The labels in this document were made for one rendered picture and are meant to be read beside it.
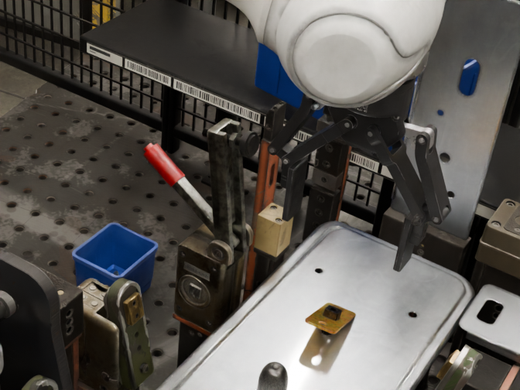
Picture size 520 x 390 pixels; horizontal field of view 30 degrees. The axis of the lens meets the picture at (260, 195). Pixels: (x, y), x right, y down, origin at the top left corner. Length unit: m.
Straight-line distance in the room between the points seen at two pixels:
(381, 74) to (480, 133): 0.57
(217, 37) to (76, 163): 0.42
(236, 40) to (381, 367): 0.72
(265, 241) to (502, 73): 0.35
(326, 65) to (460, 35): 0.54
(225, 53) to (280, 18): 0.91
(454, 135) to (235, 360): 0.41
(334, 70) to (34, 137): 1.35
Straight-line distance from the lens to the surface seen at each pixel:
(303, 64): 0.67
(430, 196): 0.96
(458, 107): 1.23
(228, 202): 1.09
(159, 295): 1.61
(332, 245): 1.26
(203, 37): 1.65
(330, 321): 1.12
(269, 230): 1.19
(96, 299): 1.06
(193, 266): 1.16
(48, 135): 1.98
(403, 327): 1.17
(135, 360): 1.06
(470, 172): 1.27
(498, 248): 1.27
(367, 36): 0.66
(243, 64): 1.58
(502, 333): 1.20
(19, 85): 3.54
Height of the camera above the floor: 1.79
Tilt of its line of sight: 36 degrees down
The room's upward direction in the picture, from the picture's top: 7 degrees clockwise
